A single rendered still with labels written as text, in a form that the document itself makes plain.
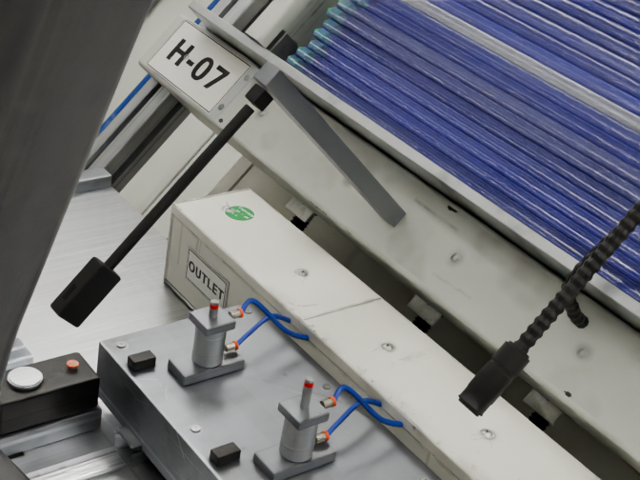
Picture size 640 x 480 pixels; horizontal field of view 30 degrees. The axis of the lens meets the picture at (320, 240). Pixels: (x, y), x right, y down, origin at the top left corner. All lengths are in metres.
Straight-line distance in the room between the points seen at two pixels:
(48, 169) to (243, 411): 0.51
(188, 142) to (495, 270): 2.50
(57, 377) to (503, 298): 0.32
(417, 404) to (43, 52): 0.57
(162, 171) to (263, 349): 2.47
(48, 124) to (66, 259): 0.76
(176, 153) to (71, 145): 3.01
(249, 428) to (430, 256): 0.21
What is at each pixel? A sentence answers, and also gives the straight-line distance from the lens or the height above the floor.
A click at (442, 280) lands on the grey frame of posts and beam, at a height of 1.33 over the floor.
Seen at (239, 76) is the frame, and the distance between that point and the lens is 1.13.
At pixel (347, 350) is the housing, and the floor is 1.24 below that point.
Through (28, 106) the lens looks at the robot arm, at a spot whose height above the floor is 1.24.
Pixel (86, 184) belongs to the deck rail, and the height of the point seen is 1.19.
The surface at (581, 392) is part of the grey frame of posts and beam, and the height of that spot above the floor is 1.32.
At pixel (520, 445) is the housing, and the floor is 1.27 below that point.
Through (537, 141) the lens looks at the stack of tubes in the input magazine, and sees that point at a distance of 0.90.
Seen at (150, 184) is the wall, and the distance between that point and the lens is 3.34.
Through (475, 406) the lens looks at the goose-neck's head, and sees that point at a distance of 0.68.
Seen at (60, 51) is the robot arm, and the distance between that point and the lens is 0.31.
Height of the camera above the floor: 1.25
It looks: 2 degrees up
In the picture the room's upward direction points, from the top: 41 degrees clockwise
